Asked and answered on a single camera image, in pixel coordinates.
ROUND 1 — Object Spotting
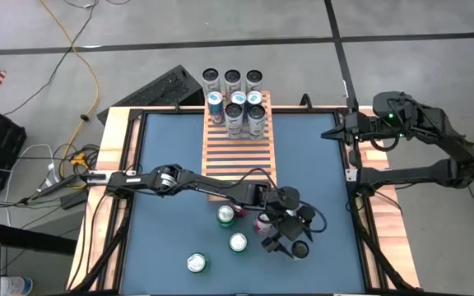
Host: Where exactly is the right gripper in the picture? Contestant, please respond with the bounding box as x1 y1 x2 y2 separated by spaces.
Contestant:
321 110 380 143

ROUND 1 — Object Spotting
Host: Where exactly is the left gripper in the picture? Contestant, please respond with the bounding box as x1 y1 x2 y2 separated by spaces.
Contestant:
276 205 317 260

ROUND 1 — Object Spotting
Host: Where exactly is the white blue Celsius can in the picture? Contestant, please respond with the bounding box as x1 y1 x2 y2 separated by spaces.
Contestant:
247 104 267 141
224 102 244 140
286 239 311 262

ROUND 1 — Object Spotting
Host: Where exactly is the green Sprite can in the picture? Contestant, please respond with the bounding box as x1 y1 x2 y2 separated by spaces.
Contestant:
216 205 236 229
228 232 249 255
186 252 211 275

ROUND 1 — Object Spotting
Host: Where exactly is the white orange Celsius can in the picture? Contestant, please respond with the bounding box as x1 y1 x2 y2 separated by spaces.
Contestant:
202 67 221 98
245 68 264 95
224 68 243 95

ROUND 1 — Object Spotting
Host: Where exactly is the slatted bamboo shelf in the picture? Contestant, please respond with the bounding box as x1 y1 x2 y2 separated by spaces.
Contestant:
199 90 278 202

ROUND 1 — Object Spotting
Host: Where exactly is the black floor beam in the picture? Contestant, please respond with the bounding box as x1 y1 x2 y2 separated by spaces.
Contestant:
0 220 78 256

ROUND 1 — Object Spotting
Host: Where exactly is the white and blue container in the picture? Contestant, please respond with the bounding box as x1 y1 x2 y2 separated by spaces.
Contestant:
0 275 35 296

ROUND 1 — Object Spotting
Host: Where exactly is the black plastic crate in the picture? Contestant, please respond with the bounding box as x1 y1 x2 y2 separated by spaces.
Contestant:
0 105 28 195

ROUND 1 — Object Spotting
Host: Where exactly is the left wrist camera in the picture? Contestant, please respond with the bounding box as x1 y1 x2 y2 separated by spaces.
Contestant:
260 234 284 255

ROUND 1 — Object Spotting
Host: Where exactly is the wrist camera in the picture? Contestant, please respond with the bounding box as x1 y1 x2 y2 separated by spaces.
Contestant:
260 234 284 255
347 148 362 169

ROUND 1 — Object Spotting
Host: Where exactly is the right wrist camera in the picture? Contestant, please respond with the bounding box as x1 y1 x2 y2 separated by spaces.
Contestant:
347 148 362 169

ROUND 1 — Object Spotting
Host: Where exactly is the black metal table frame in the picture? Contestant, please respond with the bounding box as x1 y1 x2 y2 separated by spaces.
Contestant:
66 104 421 296

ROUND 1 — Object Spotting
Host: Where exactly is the yellow floor cable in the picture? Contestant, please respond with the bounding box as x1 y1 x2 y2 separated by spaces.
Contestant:
39 0 100 180

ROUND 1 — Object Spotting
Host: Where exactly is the white cable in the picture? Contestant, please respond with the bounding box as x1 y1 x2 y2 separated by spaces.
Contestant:
16 142 59 188

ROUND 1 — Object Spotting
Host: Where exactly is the black floor cable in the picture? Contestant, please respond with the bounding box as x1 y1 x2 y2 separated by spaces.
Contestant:
2 0 100 117

